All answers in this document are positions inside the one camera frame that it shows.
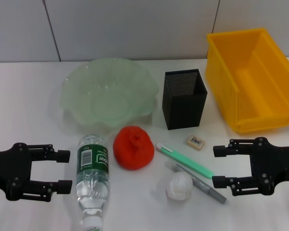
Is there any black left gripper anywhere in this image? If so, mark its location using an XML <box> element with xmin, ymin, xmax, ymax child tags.
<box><xmin>0</xmin><ymin>143</ymin><xmax>73</xmax><ymax>202</ymax></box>

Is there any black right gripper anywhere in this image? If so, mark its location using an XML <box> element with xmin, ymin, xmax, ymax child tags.
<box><xmin>211</xmin><ymin>137</ymin><xmax>289</xmax><ymax>196</ymax></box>

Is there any clear water bottle green label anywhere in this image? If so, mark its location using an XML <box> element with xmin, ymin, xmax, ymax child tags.
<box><xmin>73</xmin><ymin>134</ymin><xmax>111</xmax><ymax>231</ymax></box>

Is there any mint green pen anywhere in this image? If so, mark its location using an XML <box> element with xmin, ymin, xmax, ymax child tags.
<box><xmin>156</xmin><ymin>142</ymin><xmax>215</xmax><ymax>180</ymax></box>

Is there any white paper ball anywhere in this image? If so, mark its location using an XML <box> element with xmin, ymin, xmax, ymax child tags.
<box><xmin>165</xmin><ymin>171</ymin><xmax>193</xmax><ymax>201</ymax></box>

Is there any red-orange toy orange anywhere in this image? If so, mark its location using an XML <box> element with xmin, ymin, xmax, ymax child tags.
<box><xmin>112</xmin><ymin>126</ymin><xmax>155</xmax><ymax>171</ymax></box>

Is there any grey marker pen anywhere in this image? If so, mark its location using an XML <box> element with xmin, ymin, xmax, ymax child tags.
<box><xmin>165</xmin><ymin>161</ymin><xmax>227</xmax><ymax>205</ymax></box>

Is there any beige eraser with barcode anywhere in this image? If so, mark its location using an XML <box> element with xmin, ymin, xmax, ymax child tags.
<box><xmin>186</xmin><ymin>135</ymin><xmax>206</xmax><ymax>148</ymax></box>

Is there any black mesh pen holder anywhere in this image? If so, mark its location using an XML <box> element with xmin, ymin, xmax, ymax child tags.
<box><xmin>161</xmin><ymin>69</ymin><xmax>208</xmax><ymax>130</ymax></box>

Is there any pale green glass fruit bowl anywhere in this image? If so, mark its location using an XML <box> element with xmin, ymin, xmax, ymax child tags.
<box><xmin>60</xmin><ymin>57</ymin><xmax>159</xmax><ymax>128</ymax></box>

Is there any yellow plastic storage bin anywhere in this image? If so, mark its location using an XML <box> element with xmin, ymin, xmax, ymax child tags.
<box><xmin>205</xmin><ymin>28</ymin><xmax>289</xmax><ymax>134</ymax></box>

